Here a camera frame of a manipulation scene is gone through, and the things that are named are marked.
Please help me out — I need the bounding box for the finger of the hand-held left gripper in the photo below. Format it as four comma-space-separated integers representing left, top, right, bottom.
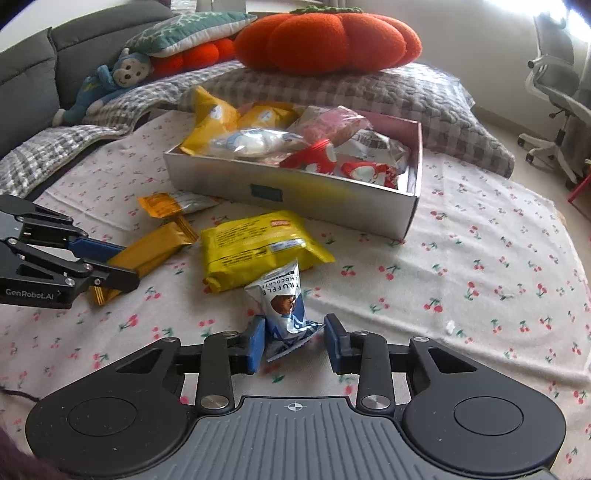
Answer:
0, 241, 140, 296
0, 194, 126, 262

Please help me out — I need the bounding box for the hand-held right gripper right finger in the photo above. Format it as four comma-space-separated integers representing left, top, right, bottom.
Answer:
324, 314, 490, 413

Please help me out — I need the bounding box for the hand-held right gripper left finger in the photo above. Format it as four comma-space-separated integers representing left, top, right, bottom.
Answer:
104, 316, 269, 415

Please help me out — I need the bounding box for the small blue white packet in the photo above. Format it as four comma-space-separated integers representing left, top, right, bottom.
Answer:
244, 259, 326, 363

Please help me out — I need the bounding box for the gold bar snack packet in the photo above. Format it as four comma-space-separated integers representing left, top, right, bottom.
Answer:
89, 220, 200, 306

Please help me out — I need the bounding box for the pink cardboard box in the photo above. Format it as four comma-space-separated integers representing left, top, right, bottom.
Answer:
163, 104, 424, 241

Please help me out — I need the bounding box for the red white snack packet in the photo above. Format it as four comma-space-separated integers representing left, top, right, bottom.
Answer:
339, 157, 402, 188

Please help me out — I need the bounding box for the white blue snack packet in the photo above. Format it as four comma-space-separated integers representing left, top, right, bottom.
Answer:
208, 128, 309, 161

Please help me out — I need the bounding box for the pink cake clear packet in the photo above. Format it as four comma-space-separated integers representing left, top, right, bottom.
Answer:
285, 105, 372, 145

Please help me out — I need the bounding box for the small gold snack packet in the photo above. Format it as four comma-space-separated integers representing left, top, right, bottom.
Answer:
137, 192, 184, 219

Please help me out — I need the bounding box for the flat yellow snack packet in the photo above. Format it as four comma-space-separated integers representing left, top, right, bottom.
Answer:
200, 210, 337, 293

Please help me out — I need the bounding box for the silver snack packet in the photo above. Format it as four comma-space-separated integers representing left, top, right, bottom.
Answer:
173, 193, 219, 215

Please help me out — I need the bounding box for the grey checked blanket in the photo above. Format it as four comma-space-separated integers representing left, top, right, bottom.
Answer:
0, 60, 245, 199

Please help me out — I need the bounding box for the dark maroon clothing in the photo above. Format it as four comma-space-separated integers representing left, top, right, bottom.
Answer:
0, 427, 61, 480

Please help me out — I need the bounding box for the blue monkey plush toy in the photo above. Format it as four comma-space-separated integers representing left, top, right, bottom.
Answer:
52, 47, 155, 126

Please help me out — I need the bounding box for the grey sofa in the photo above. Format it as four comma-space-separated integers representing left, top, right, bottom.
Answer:
0, 0, 181, 160

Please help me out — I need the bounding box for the small orange pumpkin cushion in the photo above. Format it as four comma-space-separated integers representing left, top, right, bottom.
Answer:
150, 38, 237, 78

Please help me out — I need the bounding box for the green leaf print pillow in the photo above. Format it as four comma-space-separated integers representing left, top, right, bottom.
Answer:
124, 10, 257, 58

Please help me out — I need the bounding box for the grey checked pillow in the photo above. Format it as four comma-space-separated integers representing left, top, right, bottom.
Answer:
178, 60, 515, 178

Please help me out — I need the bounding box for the large orange pumpkin cushion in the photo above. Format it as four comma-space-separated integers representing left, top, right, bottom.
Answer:
233, 7, 423, 77

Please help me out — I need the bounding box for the grey office chair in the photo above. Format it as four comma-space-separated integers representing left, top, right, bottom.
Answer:
517, 11, 591, 190

